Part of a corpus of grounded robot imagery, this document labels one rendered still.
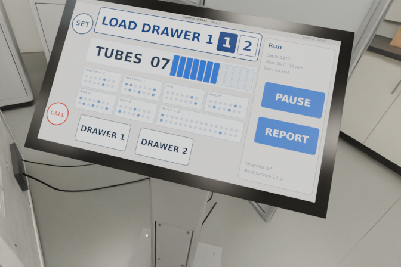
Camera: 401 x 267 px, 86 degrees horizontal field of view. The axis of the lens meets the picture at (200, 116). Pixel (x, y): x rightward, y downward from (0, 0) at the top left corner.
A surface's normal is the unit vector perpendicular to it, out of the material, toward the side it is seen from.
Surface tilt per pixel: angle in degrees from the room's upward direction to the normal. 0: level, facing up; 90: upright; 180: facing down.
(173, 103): 50
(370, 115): 90
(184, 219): 90
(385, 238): 0
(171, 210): 90
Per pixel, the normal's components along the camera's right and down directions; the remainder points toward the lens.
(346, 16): -0.84, 0.22
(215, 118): -0.07, -0.11
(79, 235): 0.12, -0.81
